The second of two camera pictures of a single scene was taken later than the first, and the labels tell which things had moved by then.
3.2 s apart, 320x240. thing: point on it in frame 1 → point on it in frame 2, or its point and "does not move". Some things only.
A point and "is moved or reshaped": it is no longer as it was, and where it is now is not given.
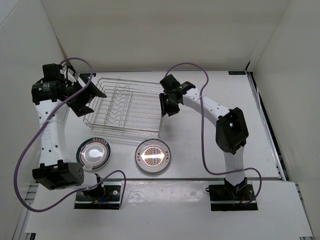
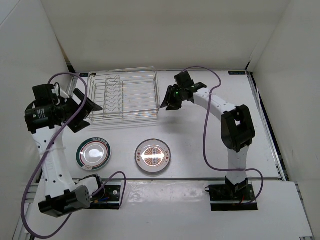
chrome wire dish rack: (131, 108) is moved or reshaped
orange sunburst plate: (152, 155) does not move
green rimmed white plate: (93, 153) does not move
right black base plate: (224, 197) does not move
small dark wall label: (236, 72) does not move
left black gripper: (87, 95) → (80, 124)
